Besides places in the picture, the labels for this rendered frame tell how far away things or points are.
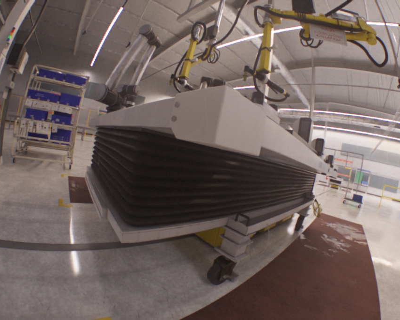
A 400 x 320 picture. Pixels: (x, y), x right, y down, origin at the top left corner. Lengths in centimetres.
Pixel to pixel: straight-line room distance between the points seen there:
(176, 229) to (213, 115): 56
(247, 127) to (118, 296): 89
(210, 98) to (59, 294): 97
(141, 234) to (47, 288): 60
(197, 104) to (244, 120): 8
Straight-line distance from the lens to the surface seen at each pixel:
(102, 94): 199
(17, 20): 432
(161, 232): 70
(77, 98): 344
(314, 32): 171
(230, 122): 27
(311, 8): 192
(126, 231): 63
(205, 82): 264
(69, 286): 101
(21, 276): 110
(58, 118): 326
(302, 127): 95
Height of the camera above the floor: 74
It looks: 3 degrees down
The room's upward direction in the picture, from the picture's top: 12 degrees clockwise
